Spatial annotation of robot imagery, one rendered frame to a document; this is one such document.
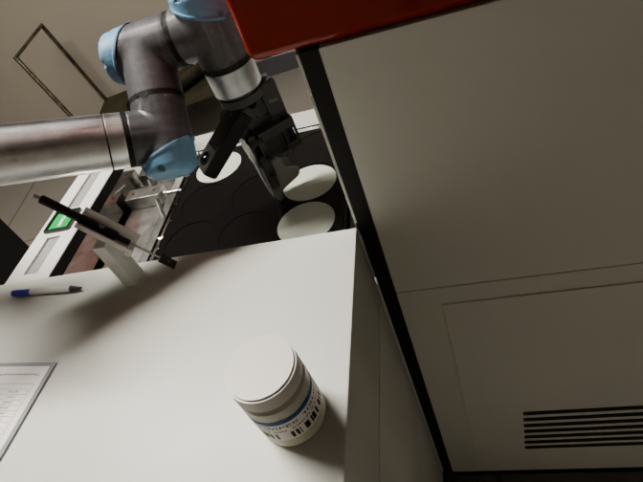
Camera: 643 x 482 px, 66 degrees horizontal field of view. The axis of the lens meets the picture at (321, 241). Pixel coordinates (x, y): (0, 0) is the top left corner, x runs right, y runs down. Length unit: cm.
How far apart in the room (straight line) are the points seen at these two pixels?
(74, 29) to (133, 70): 306
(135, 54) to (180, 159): 15
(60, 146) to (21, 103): 350
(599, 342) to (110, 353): 75
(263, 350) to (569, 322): 55
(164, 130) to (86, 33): 309
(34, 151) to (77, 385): 30
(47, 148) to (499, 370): 80
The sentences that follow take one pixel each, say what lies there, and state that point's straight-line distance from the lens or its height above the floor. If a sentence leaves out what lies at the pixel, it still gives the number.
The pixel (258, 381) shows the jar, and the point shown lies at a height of 106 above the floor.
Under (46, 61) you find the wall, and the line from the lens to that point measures 396.
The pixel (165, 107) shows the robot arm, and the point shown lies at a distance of 72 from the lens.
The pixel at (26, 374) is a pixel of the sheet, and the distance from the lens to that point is 80.
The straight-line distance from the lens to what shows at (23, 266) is 102.
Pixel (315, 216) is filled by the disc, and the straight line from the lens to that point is 83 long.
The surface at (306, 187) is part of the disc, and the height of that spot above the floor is 90.
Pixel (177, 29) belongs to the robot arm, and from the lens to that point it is 73.
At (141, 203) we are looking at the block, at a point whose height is 89.
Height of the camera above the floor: 142
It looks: 42 degrees down
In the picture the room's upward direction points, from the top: 23 degrees counter-clockwise
